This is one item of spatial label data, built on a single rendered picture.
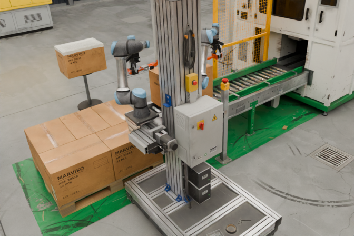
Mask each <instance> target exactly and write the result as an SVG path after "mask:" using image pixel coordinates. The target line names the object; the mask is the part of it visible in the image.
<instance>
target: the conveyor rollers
mask: <svg viewBox="0 0 354 236"><path fill-rule="evenodd" d="M285 72H288V71H286V70H283V69H280V68H277V67H274V66H268V67H265V68H263V69H260V70H258V71H255V72H252V73H249V74H247V75H244V76H241V77H238V78H235V79H233V80H230V81H228V83H229V95H230V94H233V93H235V92H238V91H240V90H243V89H246V88H248V87H251V86H253V85H256V84H258V83H261V82H263V81H266V80H268V79H270V78H273V77H275V76H278V75H280V74H283V73H285ZM220 98H221V84H220V85H217V86H214V87H213V99H215V100H218V99H220ZM152 110H153V111H155V112H156V113H158V112H161V111H160V110H159V109H157V108H156V107H155V106H153V107H152Z"/></svg>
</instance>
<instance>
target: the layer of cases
mask: <svg viewBox="0 0 354 236"><path fill-rule="evenodd" d="M131 110H134V108H132V107H131V106H129V105H118V104H117V103H116V101H115V99H114V100H111V101H108V102H105V103H102V104H99V105H95V106H92V107H89V108H86V109H83V110H80V111H77V112H74V113H71V114H68V115H65V116H62V117H59V118H56V119H53V120H50V121H47V122H44V123H41V124H38V125H35V126H32V127H29V128H26V129H24V132H25V135H26V138H27V142H28V145H29V149H30V151H31V154H32V158H33V160H34V161H35V163H36V165H37V167H38V169H39V170H40V172H41V174H42V176H43V178H44V180H45V181H46V183H47V185H48V187H49V189H50V191H51V192H52V194H53V196H54V198H55V200H56V201H57V203H58V205H59V207H61V206H63V205H65V204H67V203H69V202H71V201H74V200H76V199H78V198H80V197H82V196H84V195H86V194H89V193H91V192H93V191H95V190H97V189H99V188H101V187H103V186H106V185H108V184H110V183H112V182H114V181H116V180H118V179H121V178H123V177H125V176H127V175H129V174H131V173H133V172H135V171H138V170H140V169H142V168H144V167H146V166H148V165H150V164H152V163H155V162H157V161H159V160H161V159H163V154H162V153H161V152H160V153H158V154H156V155H155V154H153V153H150V154H144V153H143V152H141V151H140V150H139V149H138V148H137V147H136V146H135V145H133V144H132V143H131V142H130V141H129V137H128V134H129V133H130V132H129V128H128V123H127V122H126V119H125V115H124V114H125V113H126V112H129V111H131Z"/></svg>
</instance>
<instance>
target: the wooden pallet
mask: <svg viewBox="0 0 354 236"><path fill-rule="evenodd" d="M33 162H34V165H35V168H36V169H37V171H39V172H40V170H39V169H38V167H37V165H36V163H35V161H34V160H33ZM163 163H164V161H163V159H161V160H159V161H157V162H155V163H152V164H150V165H148V166H146V167H144V168H142V169H140V170H138V171H135V172H133V173H131V174H129V175H127V176H125V177H123V178H121V179H118V180H116V181H114V182H112V183H110V184H108V185H106V186H103V187H101V188H99V189H97V190H95V191H93V192H91V193H89V194H86V195H84V196H82V197H80V198H78V199H76V200H74V201H71V202H69V203H67V204H65V205H63V206H61V207H59V205H58V203H57V201H56V200H55V198H54V196H53V194H52V192H51V191H50V189H49V187H48V185H47V183H46V181H45V180H44V178H43V176H42V174H41V172H40V174H41V176H42V178H43V180H44V183H45V186H46V188H47V190H48V192H49V194H50V193H51V194H52V196H53V198H54V200H55V202H56V203H57V206H58V209H59V212H60V214H61V216H62V218H64V217H66V216H68V215H70V214H72V213H74V212H76V211H78V210H80V209H82V208H84V207H86V206H88V205H90V204H92V203H94V202H97V201H99V200H101V199H103V198H105V197H107V196H109V195H111V194H113V193H115V192H117V191H119V190H121V189H123V188H125V184H124V183H125V182H127V181H129V180H131V179H133V178H135V177H137V176H139V175H141V174H143V173H145V172H147V171H149V170H151V169H153V168H155V167H157V166H159V165H161V164H163ZM148 167H149V168H148ZM146 168H148V169H146ZM144 169H146V170H144ZM142 170H144V171H142ZM140 171H142V172H140ZM138 172H140V173H138ZM136 173H138V174H136ZM133 174H135V175H133ZM131 175H133V176H131ZM129 176H131V177H129ZM127 177H129V178H127ZM125 178H127V179H125ZM123 179H125V180H123ZM105 187H107V188H106V189H104V190H102V191H100V192H97V191H99V190H101V189H103V188H105ZM95 192H97V193H95ZM93 193H95V194H93ZM91 194H93V195H91ZM88 195H91V196H88ZM86 196H88V197H87V198H84V197H86ZM82 198H84V199H82ZM80 199H82V200H80ZM78 200H80V201H78ZM76 201H78V202H76ZM75 202H76V203H75Z"/></svg>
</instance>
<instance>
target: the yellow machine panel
mask: <svg viewBox="0 0 354 236"><path fill-rule="evenodd" d="M51 3H52V0H0V39H3V38H8V37H13V36H18V35H23V34H28V33H34V32H39V31H44V30H49V29H52V28H53V21H52V17H51V12H50V7H49V4H51Z"/></svg>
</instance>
